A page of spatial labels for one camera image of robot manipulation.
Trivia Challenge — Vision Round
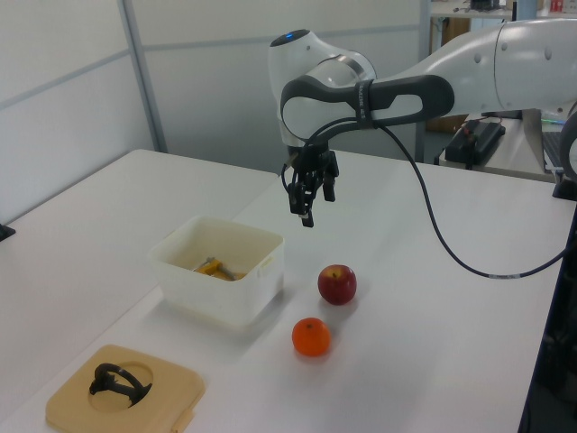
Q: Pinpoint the brown cardboard box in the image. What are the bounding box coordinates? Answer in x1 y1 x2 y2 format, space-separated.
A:
426 115 471 134

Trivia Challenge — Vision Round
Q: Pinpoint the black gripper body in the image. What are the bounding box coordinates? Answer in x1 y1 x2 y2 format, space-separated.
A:
290 143 334 177

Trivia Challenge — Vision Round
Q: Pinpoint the white plastic container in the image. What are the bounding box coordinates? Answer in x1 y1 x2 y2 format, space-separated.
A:
147 215 286 333

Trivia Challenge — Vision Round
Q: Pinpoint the yellow toy tool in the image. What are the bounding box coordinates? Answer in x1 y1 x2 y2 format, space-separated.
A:
192 256 248 281

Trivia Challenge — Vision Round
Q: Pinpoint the black electronic box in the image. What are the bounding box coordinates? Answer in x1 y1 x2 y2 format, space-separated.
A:
444 119 507 170

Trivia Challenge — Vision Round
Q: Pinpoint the orange mandarin fruit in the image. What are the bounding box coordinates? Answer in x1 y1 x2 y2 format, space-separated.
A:
291 317 332 358

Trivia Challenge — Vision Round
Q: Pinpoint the beige plastic container lid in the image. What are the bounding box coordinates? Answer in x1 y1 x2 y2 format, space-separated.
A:
44 344 206 433

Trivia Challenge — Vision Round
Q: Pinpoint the grey partition corner post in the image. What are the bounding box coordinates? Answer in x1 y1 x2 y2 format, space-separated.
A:
117 0 169 154

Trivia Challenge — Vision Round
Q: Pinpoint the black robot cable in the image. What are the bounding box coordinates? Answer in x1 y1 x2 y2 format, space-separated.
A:
281 115 570 280

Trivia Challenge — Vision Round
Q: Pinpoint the red apple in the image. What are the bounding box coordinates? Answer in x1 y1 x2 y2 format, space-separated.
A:
317 264 358 307

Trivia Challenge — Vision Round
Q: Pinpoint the white background desk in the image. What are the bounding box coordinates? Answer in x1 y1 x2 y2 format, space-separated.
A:
435 110 563 183

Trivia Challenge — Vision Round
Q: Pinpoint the black table clamp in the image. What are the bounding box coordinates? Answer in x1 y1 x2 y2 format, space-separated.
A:
552 177 577 200

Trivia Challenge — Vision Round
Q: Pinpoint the black curved lid handle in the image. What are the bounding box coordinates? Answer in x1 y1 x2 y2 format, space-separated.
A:
88 363 153 409

